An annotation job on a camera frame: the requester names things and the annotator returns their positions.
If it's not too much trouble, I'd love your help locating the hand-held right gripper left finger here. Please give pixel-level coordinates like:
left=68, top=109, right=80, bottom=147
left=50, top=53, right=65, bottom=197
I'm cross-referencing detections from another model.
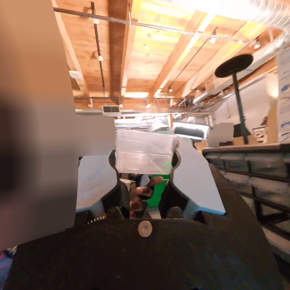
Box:
left=75, top=150, right=121, bottom=219

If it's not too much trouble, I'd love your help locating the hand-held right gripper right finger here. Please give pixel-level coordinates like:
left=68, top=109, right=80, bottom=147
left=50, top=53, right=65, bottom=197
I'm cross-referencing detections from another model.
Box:
left=169, top=141, right=226, bottom=221

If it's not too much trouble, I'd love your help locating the green plastic bin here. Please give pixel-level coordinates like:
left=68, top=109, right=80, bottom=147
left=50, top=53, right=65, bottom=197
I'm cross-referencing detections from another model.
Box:
left=145, top=166, right=174, bottom=209

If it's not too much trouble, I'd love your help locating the black drawer cabinet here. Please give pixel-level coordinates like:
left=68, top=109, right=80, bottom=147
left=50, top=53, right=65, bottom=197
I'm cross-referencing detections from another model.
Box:
left=202, top=143, right=290, bottom=240

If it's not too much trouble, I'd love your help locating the clear plastic drawer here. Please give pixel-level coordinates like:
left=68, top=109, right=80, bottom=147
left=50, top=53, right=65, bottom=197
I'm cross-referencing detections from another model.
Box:
left=115, top=129, right=178, bottom=175

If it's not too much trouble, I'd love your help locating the person's left hand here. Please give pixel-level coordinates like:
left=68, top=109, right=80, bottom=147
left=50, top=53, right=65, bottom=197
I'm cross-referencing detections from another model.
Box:
left=129, top=176, right=164, bottom=218

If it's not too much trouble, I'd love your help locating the cardboard box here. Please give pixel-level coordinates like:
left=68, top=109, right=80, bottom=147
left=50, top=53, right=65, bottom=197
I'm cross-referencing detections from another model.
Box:
left=233, top=135, right=257, bottom=146

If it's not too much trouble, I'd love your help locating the ceiling air vent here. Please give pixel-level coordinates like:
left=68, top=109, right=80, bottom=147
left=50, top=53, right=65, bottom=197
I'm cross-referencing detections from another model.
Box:
left=101, top=105, right=121, bottom=114

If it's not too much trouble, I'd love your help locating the black round-top stand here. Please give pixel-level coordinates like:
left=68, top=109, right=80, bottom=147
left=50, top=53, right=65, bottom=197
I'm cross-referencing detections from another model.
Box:
left=214, top=54, right=254, bottom=145

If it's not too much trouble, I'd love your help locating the white stacked shelf unit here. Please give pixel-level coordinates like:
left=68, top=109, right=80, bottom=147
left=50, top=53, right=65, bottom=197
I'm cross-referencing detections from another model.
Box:
left=276, top=49, right=290, bottom=143

